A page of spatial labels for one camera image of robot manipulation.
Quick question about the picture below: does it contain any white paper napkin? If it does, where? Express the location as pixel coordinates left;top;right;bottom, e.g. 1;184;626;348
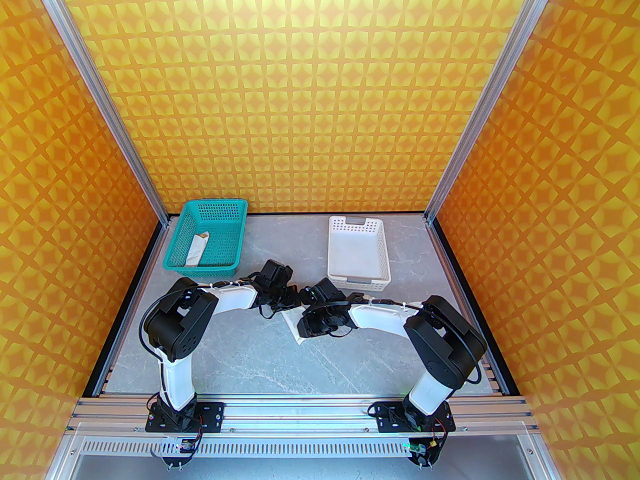
281;308;321;347

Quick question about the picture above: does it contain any rolled white napkin bundle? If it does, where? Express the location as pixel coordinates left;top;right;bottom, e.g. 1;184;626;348
185;232;211;269

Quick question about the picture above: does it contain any white perforated plastic basket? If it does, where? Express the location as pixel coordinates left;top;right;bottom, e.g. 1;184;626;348
327;215;392;290

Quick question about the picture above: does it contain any teal plastic basket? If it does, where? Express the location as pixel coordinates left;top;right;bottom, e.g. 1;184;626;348
162;199;249;277

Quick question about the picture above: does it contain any small electronics board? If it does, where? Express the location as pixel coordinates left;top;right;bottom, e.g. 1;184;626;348
160;438;198;469
407;438;441;469

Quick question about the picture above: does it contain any black camera cable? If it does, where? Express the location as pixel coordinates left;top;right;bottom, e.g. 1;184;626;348
350;293;432;315

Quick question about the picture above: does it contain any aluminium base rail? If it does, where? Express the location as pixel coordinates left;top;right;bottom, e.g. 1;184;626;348
70;394;538;436

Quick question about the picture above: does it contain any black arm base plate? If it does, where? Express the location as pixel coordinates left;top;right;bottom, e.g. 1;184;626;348
372;402;457;434
145;402;226;431

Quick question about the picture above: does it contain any white slotted cable duct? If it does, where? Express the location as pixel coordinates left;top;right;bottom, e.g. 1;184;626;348
80;436;528;458

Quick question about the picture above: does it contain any aluminium table side rail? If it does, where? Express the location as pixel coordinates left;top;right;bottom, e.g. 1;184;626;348
80;218;173;399
427;218;512;398

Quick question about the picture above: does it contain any aluminium frame post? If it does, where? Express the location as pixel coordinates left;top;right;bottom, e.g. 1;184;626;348
424;0;565;225
25;0;169;225

